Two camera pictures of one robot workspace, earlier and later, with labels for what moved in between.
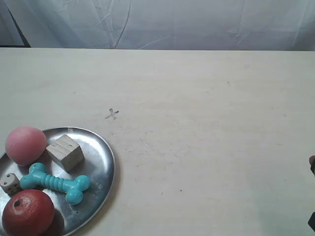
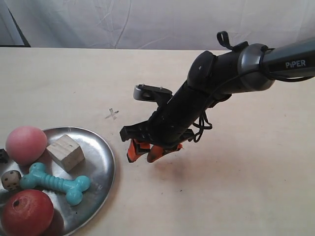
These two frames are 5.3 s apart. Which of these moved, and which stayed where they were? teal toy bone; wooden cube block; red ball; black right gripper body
Moved: black right gripper body
Stayed: wooden cube block; red ball; teal toy bone
